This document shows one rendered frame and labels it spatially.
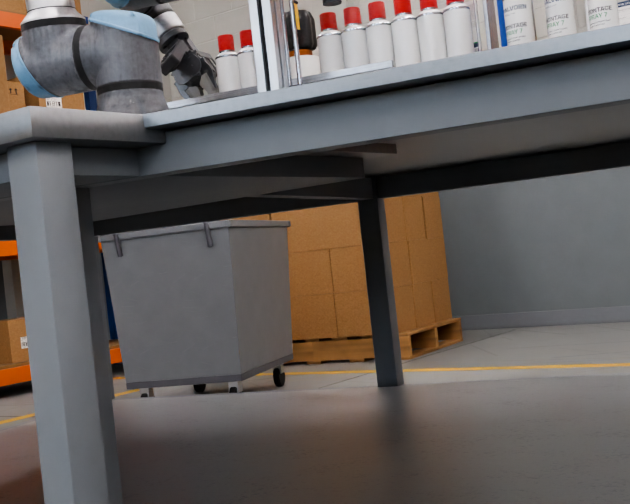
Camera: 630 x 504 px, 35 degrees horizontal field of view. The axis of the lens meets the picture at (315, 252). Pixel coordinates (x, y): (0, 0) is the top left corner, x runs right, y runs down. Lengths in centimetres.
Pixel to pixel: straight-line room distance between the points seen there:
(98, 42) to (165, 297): 259
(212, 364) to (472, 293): 292
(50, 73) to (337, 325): 391
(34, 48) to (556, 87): 97
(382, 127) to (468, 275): 549
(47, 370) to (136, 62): 65
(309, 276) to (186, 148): 421
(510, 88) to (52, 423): 72
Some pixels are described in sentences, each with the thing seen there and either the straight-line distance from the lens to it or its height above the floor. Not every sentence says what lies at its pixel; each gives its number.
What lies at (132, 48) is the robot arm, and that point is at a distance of 177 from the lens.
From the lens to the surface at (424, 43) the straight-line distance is 193.
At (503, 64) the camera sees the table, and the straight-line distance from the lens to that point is 124.
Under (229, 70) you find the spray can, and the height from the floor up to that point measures 101.
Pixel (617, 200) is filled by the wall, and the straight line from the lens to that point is 637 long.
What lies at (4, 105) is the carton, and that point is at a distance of 210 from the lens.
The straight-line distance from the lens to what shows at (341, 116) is 133.
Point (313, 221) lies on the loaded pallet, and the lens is 559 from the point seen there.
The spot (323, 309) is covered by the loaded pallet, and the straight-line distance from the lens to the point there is 558.
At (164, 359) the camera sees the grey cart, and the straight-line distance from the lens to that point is 432.
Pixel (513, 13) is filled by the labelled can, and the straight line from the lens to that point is 189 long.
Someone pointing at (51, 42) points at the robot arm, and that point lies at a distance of 184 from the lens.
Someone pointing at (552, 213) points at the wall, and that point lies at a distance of 651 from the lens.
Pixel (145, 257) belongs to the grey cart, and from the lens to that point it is 429.
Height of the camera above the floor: 60
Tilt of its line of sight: level
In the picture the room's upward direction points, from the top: 6 degrees counter-clockwise
